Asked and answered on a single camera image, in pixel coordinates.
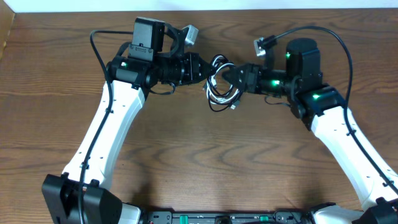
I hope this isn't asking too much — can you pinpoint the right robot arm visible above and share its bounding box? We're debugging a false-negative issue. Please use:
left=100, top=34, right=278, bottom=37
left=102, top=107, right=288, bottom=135
left=222, top=38, right=397, bottom=223

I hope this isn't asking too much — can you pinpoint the white usb cable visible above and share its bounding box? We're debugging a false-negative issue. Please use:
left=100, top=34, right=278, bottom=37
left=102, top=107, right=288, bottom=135
left=206, top=56, right=241, bottom=105

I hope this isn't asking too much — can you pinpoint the right camera cable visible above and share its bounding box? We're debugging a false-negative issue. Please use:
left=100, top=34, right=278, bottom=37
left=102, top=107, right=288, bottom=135
left=264, top=25, right=398, bottom=195

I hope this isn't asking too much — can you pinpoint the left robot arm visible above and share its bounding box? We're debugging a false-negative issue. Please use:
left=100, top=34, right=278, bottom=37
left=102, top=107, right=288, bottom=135
left=42, top=17, right=212, bottom=223

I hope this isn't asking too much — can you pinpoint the left camera cable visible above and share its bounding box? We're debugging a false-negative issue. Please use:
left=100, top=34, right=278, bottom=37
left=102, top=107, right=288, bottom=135
left=77, top=29, right=134, bottom=224

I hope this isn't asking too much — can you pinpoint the black usb cable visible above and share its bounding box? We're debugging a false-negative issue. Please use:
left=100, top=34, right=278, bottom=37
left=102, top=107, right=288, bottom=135
left=205, top=54, right=245, bottom=113

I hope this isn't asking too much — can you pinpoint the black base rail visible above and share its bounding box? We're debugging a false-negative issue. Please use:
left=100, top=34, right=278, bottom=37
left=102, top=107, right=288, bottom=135
left=138, top=210, right=312, bottom=224

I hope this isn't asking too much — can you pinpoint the camera cable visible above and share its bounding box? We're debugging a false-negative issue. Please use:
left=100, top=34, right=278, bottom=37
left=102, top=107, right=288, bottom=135
left=264, top=25, right=398, bottom=195
left=77, top=29, right=134, bottom=224

